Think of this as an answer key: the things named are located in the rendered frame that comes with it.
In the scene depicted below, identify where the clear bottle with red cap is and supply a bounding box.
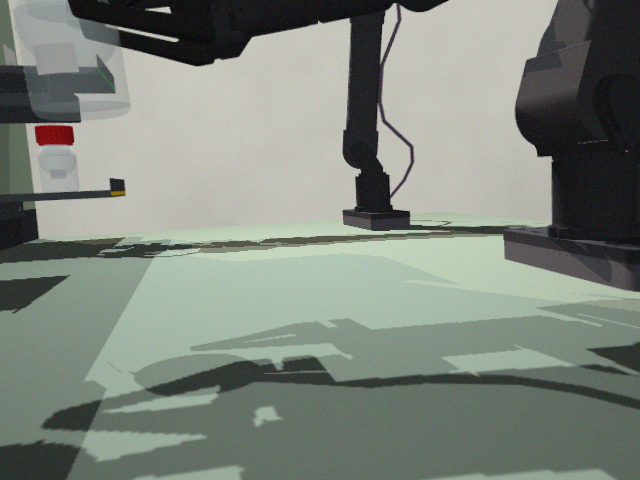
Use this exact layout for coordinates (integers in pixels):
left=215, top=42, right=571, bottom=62
left=35, top=125, right=80, bottom=193

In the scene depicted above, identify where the clear bottle with green cap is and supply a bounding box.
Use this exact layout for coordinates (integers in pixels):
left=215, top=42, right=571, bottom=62
left=12, top=0, right=131, bottom=121

